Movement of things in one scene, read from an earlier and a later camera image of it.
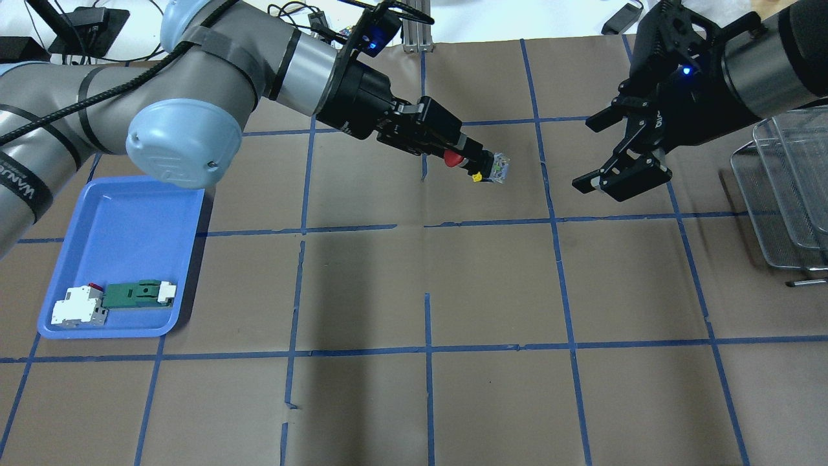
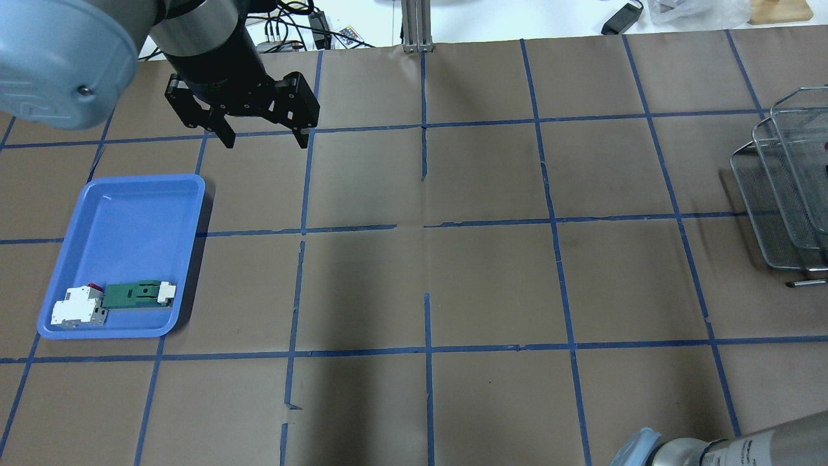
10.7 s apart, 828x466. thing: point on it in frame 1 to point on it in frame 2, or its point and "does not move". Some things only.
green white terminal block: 145,294 does not move
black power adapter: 620,21 does not move
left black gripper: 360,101 to 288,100
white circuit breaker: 82,307 does not move
